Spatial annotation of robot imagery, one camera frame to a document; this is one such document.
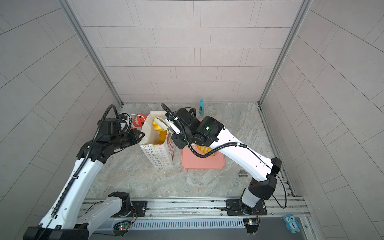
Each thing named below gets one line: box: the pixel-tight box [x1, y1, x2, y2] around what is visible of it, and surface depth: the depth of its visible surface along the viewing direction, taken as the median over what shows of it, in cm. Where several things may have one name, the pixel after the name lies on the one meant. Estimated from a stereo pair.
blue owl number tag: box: [282, 214, 301, 234], surface depth 68 cm
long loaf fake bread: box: [157, 130, 167, 145], surface depth 88 cm
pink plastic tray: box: [181, 146, 226, 169], surface depth 87 cm
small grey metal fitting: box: [238, 169, 248, 177], surface depth 82 cm
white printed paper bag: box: [139, 111, 173, 168], surface depth 75 cm
